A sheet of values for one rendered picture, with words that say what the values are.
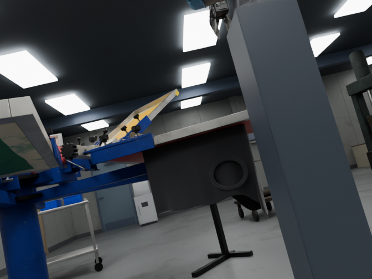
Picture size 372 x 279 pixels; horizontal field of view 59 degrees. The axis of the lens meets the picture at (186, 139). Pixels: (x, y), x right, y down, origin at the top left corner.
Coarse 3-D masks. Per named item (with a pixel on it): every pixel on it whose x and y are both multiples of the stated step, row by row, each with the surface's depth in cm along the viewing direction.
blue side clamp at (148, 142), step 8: (144, 136) 143; (152, 136) 144; (112, 144) 146; (120, 144) 145; (128, 144) 144; (136, 144) 144; (144, 144) 143; (152, 144) 142; (96, 152) 147; (104, 152) 147; (112, 152) 146; (120, 152) 145; (128, 152) 144; (136, 152) 143; (96, 160) 147; (104, 160) 146
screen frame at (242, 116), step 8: (240, 112) 136; (216, 120) 138; (224, 120) 138; (232, 120) 137; (240, 120) 136; (184, 128) 141; (192, 128) 140; (200, 128) 139; (208, 128) 139; (216, 128) 141; (160, 136) 143; (168, 136) 142; (176, 136) 141; (184, 136) 141; (160, 144) 146
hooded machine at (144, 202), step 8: (136, 184) 903; (144, 184) 901; (136, 192) 890; (144, 192) 890; (136, 200) 876; (144, 200) 879; (152, 200) 882; (136, 208) 873; (144, 208) 875; (152, 208) 878; (144, 216) 872; (152, 216) 874; (144, 224) 872
